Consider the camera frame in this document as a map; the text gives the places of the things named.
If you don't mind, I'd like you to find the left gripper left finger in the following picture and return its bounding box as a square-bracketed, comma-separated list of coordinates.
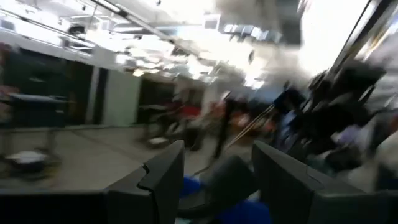
[105, 139, 187, 224]

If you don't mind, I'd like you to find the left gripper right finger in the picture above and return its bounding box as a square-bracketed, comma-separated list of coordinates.
[251, 141, 379, 224]

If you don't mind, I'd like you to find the black slide sandal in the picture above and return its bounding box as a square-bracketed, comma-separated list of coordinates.
[178, 154, 259, 220]

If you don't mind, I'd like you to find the blue plastic bin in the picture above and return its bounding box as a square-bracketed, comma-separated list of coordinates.
[179, 175, 274, 224]

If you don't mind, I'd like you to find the black background table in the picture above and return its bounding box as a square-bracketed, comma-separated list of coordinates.
[0, 93, 68, 131]

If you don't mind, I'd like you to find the black stand pole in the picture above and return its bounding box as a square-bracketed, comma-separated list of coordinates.
[329, 0, 398, 75]

